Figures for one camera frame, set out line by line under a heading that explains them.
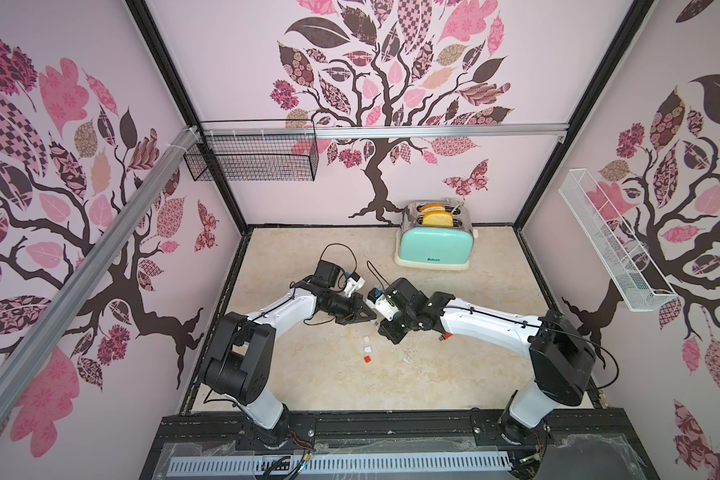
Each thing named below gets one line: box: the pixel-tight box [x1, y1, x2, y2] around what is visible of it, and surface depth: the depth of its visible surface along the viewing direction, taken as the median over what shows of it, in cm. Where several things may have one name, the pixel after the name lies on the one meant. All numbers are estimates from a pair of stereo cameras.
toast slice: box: [422, 210, 454, 227], surface depth 99 cm
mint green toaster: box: [394, 200, 474, 270], surface depth 100 cm
